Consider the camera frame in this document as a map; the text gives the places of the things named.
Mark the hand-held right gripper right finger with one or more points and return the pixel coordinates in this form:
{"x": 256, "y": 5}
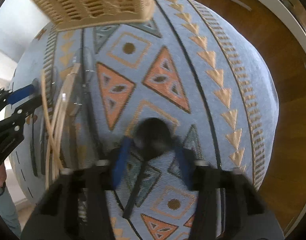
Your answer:
{"x": 183, "y": 166}

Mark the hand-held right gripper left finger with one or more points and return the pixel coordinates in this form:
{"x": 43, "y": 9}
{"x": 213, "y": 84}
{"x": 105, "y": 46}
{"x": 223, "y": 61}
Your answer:
{"x": 120, "y": 161}

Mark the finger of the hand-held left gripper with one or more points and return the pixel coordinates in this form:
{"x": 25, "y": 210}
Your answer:
{"x": 23, "y": 93}
{"x": 30, "y": 107}

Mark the black spoon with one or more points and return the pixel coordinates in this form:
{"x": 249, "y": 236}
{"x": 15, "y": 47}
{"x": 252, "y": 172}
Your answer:
{"x": 150, "y": 135}

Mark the clear plastic spoon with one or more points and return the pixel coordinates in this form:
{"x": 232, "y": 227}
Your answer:
{"x": 86, "y": 62}

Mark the tan woven plastic basket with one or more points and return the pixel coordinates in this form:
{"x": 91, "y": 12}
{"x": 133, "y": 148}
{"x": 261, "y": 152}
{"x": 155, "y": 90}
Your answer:
{"x": 93, "y": 2}

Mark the person's trouser leg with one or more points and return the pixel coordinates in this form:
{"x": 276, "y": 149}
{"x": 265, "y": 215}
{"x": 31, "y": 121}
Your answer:
{"x": 5, "y": 210}

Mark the blue patterned cloth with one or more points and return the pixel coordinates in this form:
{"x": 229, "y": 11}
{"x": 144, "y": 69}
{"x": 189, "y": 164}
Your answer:
{"x": 230, "y": 45}

